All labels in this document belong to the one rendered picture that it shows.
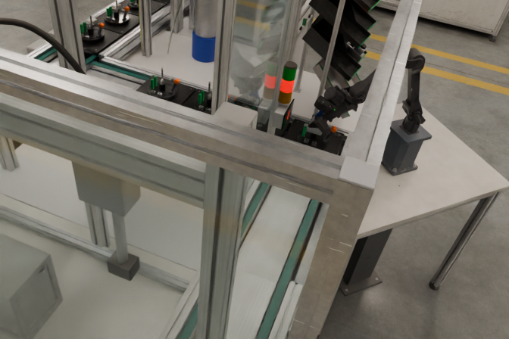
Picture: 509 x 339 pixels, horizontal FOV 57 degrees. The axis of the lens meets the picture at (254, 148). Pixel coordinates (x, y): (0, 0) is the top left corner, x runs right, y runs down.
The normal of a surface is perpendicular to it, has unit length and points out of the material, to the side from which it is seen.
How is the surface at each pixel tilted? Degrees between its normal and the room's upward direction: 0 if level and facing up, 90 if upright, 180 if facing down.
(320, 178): 90
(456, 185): 0
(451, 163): 0
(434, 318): 0
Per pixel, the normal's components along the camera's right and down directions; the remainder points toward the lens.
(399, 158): -0.35, 0.58
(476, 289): 0.11, -0.76
